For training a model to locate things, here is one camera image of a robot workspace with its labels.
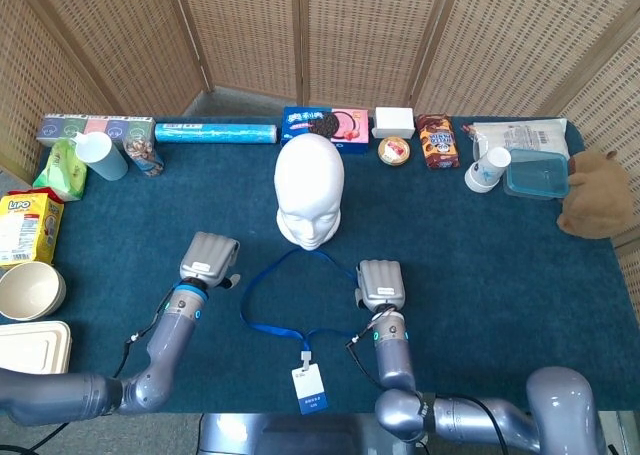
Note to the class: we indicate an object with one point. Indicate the woven bamboo folding screen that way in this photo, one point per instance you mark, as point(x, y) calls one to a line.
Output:
point(250, 25)

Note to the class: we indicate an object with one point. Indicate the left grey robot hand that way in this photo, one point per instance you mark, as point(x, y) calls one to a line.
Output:
point(207, 257)

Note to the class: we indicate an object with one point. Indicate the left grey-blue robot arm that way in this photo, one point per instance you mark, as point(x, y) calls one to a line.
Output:
point(170, 335)

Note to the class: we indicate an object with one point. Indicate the brown chocolate snack packet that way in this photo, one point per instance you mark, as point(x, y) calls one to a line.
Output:
point(439, 142)

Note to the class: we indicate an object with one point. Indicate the stacked flower print paper cups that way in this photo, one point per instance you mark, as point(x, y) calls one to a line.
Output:
point(487, 170)

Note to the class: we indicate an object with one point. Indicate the pale plain paper cup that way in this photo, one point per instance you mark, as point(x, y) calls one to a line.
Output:
point(102, 157)

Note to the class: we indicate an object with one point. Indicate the brown plush toy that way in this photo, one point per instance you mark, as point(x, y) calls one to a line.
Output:
point(595, 195)

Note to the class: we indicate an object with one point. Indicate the green wet wipes pack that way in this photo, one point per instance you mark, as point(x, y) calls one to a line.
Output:
point(60, 175)

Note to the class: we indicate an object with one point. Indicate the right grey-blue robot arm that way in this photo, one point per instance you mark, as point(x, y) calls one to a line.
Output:
point(395, 360)

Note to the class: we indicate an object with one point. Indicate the beige bowl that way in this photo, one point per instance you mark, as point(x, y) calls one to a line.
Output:
point(30, 290)

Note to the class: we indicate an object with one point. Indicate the blue pink cookie box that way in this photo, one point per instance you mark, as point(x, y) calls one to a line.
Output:
point(325, 122)

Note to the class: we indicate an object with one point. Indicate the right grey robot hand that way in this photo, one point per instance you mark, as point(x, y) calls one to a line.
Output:
point(380, 282)

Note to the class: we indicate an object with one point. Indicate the teal table cloth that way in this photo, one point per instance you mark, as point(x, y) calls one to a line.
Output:
point(150, 200)

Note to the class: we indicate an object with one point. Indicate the grey-blue robot torso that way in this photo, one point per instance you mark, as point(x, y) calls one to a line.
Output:
point(300, 435)

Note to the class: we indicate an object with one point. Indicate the clear jar of biscuit sticks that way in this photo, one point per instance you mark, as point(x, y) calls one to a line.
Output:
point(142, 152)

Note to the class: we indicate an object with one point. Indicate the white foam mannequin head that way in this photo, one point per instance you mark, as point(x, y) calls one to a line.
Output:
point(310, 185)

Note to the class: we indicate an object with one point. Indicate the multicolour tissue pack box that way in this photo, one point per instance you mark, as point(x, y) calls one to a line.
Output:
point(65, 127)

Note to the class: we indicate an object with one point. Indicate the white plastic bag packet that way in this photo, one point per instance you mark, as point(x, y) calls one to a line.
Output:
point(525, 135)

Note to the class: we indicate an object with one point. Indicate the round gold tin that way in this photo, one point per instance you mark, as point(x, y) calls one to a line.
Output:
point(394, 151)

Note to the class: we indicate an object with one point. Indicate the clear container with blue lid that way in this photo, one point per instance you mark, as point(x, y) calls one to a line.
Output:
point(537, 175)

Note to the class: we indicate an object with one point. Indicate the white carton box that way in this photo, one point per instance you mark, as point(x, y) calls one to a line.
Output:
point(395, 120)

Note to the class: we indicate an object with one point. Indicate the yellow biscuit bag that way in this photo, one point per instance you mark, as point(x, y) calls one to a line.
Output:
point(25, 225)

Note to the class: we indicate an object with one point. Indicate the beige pulp lunch box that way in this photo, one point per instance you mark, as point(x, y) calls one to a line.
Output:
point(30, 347)

